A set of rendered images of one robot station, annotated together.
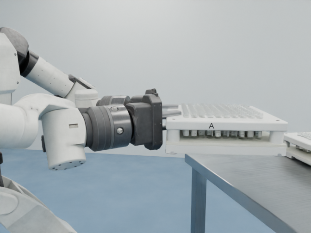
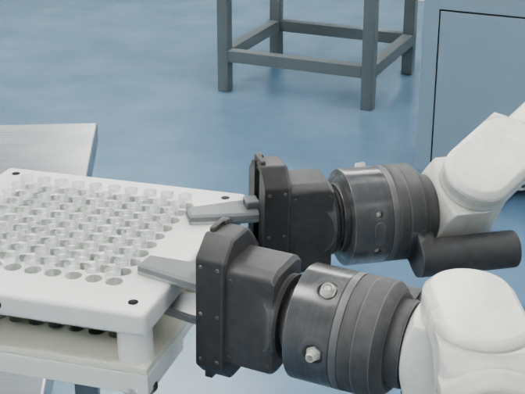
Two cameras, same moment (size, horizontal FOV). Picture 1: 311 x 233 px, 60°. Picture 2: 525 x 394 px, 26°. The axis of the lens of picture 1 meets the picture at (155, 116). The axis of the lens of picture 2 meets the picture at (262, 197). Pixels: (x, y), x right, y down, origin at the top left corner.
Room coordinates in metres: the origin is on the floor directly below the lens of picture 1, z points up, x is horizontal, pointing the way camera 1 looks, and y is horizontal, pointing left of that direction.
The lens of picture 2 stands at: (1.47, 0.23, 1.48)
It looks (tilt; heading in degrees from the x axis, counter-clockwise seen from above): 23 degrees down; 194
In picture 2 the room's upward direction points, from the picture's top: straight up
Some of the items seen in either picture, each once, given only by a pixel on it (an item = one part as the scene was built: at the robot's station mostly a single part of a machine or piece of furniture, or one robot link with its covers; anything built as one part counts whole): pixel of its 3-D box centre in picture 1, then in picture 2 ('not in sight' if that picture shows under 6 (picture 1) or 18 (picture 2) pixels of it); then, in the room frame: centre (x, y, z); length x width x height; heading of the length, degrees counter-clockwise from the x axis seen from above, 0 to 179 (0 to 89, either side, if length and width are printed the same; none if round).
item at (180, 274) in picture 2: (166, 105); (177, 267); (0.72, -0.03, 1.09); 0.06 x 0.03 x 0.02; 79
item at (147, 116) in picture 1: (131, 124); (319, 217); (0.55, 0.05, 1.07); 0.12 x 0.10 x 0.13; 119
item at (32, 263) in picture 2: not in sight; (35, 300); (0.73, -0.15, 1.06); 0.01 x 0.01 x 0.07
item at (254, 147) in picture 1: (215, 134); (71, 290); (0.65, -0.15, 1.02); 0.24 x 0.24 x 0.02; 87
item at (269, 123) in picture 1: (216, 115); (67, 240); (0.65, -0.15, 1.07); 0.25 x 0.24 x 0.02; 177
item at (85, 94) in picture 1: (86, 105); (473, 368); (0.80, 0.20, 1.08); 0.13 x 0.07 x 0.09; 15
